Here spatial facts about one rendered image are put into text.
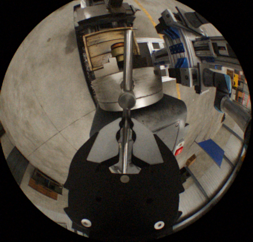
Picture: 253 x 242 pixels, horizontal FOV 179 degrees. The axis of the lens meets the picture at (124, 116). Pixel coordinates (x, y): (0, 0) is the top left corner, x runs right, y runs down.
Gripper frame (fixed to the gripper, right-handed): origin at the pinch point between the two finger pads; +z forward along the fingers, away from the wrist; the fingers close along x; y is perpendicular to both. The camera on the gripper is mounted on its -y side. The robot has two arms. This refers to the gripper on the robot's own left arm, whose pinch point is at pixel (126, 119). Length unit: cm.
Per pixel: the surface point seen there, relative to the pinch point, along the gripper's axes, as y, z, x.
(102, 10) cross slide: -60, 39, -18
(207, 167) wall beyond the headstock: 663, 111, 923
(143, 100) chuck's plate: 0.9, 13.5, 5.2
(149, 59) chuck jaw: -13.2, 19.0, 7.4
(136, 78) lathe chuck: -5.5, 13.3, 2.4
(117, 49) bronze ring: -18.0, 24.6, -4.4
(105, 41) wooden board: -33, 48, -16
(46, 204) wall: 498, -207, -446
